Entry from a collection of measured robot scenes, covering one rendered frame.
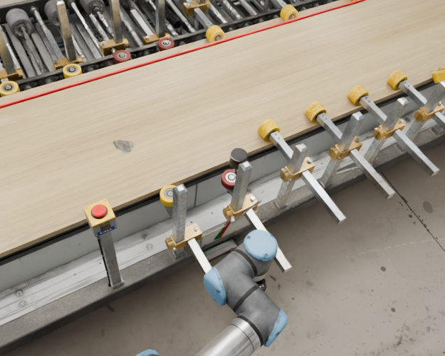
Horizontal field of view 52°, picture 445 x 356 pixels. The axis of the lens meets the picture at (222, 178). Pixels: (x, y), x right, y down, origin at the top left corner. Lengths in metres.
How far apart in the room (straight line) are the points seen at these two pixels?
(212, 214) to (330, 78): 0.88
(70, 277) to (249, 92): 1.11
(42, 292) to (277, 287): 1.27
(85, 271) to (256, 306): 0.95
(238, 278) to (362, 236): 1.81
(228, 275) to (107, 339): 1.39
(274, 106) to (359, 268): 1.17
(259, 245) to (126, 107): 1.05
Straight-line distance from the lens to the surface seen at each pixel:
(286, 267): 1.69
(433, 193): 3.30
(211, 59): 2.26
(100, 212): 1.32
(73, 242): 1.84
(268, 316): 1.14
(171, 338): 2.45
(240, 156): 1.55
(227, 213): 1.74
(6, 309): 1.94
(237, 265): 1.17
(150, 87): 2.10
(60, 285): 1.92
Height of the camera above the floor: 2.36
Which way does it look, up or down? 55 degrees down
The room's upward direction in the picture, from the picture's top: 10 degrees clockwise
